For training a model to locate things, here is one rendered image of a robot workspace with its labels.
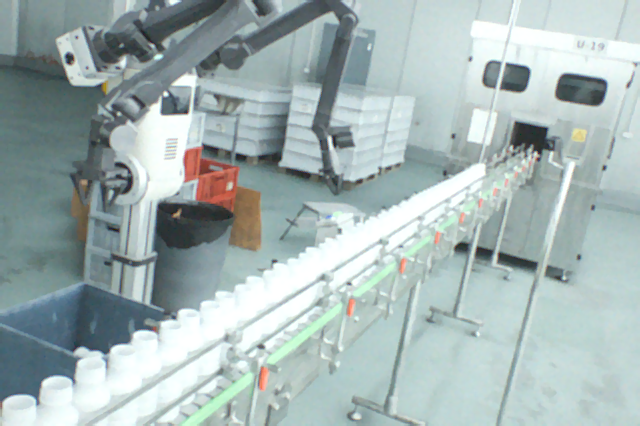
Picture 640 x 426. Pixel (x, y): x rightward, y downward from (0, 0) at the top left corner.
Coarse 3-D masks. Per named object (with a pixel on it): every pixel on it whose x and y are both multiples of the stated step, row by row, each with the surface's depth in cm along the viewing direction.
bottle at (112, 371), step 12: (120, 348) 99; (132, 348) 99; (120, 360) 96; (132, 360) 98; (108, 372) 98; (120, 372) 97; (132, 372) 98; (108, 384) 97; (120, 384) 97; (132, 384) 98; (120, 396) 97; (120, 408) 97; (132, 408) 99; (108, 420) 98; (120, 420) 98; (132, 420) 99
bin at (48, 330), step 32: (64, 288) 168; (96, 288) 172; (0, 320) 151; (32, 320) 160; (64, 320) 170; (96, 320) 174; (128, 320) 170; (160, 320) 166; (0, 352) 146; (32, 352) 142; (64, 352) 138; (0, 384) 147; (32, 384) 143; (0, 416) 149
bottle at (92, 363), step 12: (84, 360) 94; (96, 360) 94; (84, 372) 91; (96, 372) 92; (84, 384) 92; (96, 384) 92; (84, 396) 92; (96, 396) 92; (108, 396) 94; (84, 408) 91; (96, 408) 92; (84, 420) 92
